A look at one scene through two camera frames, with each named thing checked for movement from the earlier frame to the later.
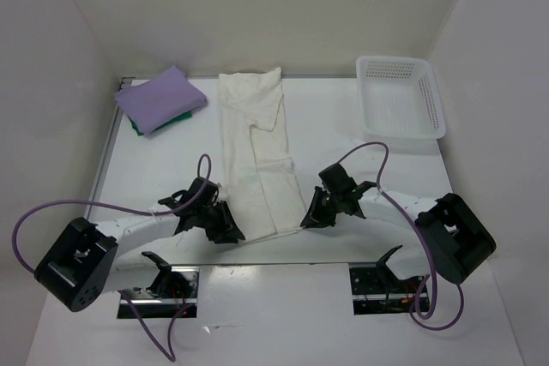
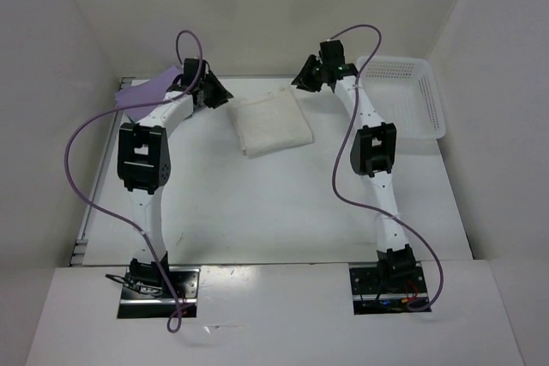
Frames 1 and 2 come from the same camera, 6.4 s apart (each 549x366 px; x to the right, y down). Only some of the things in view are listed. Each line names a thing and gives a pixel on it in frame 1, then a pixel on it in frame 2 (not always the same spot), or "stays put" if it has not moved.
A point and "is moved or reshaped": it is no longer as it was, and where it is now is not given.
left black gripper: x=227 y=231 → x=220 y=93
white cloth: x=259 y=179 is moved or reshaped
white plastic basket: x=399 y=98 stays put
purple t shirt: x=160 y=99 stays put
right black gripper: x=315 y=218 → x=303 y=80
